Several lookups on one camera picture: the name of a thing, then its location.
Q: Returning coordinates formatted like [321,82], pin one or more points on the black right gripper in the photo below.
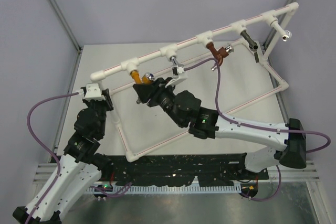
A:
[146,91]

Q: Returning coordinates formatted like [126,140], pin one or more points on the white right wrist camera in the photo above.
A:
[179,75]

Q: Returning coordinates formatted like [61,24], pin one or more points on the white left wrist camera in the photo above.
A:
[90,92]

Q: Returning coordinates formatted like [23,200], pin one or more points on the white chrome-tipped faucet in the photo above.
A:
[284,34]

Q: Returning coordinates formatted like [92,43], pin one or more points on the aluminium frame post left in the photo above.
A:
[60,16]

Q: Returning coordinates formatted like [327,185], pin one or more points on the yellow water faucet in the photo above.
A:
[147,78]

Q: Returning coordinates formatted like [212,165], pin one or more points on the dark grey lever faucet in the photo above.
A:
[251,44]

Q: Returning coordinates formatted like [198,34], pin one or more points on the white PVC pipe frame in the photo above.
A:
[135,131]

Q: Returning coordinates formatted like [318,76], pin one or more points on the brown water faucet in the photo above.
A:
[219,54]

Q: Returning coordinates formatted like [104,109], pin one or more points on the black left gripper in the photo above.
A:
[107,101]

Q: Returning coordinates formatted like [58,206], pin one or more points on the chrome lever faucet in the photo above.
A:
[175,62]

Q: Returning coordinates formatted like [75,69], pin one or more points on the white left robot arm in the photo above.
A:
[78,168]

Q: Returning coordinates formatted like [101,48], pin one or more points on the white slotted cable duct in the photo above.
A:
[192,189]

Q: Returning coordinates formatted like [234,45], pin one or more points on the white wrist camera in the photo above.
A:
[90,92]
[179,75]

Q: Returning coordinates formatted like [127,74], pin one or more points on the aluminium front rail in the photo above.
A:
[308,174]

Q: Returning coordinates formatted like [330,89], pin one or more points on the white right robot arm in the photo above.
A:
[283,143]

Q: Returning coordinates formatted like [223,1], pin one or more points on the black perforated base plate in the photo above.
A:
[180,170]

